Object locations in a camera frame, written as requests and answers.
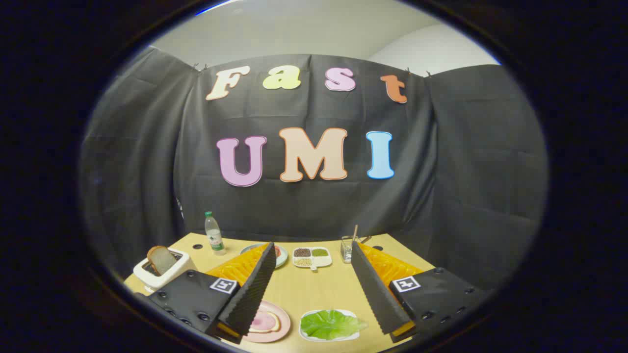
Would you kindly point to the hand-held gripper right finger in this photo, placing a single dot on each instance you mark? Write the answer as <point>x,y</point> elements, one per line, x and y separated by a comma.
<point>375,294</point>

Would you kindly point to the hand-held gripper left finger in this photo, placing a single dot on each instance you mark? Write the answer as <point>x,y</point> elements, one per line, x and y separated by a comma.
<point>252,294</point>

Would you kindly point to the green lettuce leaf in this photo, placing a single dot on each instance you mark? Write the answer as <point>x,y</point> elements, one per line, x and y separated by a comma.
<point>328,324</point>

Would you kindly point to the toasted bread slice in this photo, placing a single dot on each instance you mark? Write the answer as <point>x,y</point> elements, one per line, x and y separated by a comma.
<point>161,259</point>

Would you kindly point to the pink ham slice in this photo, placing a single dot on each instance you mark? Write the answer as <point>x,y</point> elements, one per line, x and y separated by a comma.
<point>262,322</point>

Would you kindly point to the white bread slice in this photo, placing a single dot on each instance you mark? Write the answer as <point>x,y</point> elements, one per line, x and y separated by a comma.
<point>276,323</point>

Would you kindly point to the pink plate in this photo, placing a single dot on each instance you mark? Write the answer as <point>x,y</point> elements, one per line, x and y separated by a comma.
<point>283,323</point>

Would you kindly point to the pale green plate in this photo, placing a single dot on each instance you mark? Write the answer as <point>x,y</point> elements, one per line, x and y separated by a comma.
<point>283,258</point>

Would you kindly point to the glass utensil holder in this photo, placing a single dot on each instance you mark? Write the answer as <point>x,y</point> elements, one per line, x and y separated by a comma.
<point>346,250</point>

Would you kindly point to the wooden stick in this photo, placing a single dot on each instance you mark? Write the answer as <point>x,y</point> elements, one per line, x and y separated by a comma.
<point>354,233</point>

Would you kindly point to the clear plastic water bottle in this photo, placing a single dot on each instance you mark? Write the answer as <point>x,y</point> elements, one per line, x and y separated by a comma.
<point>215,238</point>

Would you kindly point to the white square plate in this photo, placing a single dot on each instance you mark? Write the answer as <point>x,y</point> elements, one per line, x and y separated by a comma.
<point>306,336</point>

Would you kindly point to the white divided grain dish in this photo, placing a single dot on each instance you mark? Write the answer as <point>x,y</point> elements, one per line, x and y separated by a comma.
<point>312,257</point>

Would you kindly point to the white toaster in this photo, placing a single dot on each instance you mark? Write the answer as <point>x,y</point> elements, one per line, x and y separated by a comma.
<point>147,279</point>

